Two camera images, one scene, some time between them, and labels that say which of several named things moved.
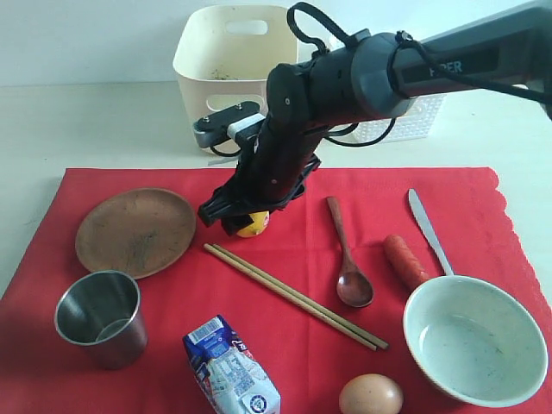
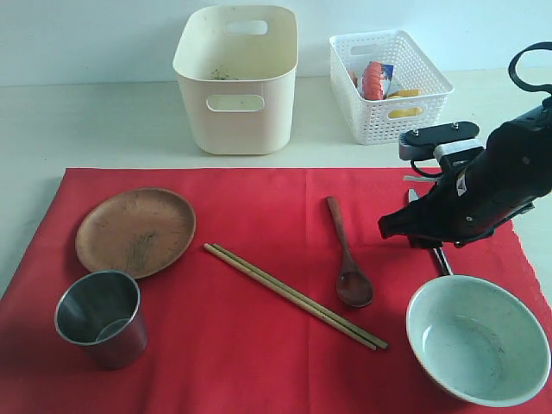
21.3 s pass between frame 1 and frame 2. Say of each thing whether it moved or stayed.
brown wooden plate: stayed
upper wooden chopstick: stayed
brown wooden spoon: stayed
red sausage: moved
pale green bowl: stayed
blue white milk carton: moved
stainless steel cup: stayed
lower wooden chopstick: stayed
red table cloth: stayed
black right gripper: moved
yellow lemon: moved
